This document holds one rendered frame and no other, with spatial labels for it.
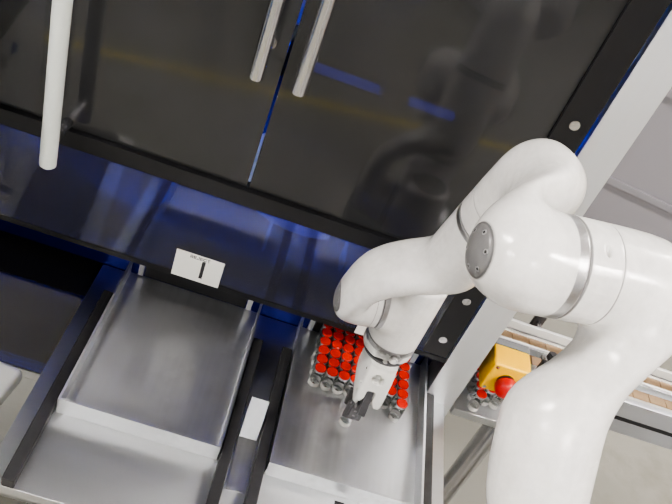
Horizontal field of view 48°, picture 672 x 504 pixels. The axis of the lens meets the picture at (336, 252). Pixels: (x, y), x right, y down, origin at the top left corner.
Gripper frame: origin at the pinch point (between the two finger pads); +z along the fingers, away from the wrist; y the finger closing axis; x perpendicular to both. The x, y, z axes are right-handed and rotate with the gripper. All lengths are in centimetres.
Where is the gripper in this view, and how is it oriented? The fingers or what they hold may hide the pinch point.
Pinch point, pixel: (355, 404)
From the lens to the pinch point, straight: 132.0
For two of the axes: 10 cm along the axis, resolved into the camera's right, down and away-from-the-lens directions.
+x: -9.4, -3.1, -1.1
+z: -3.1, 7.2, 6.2
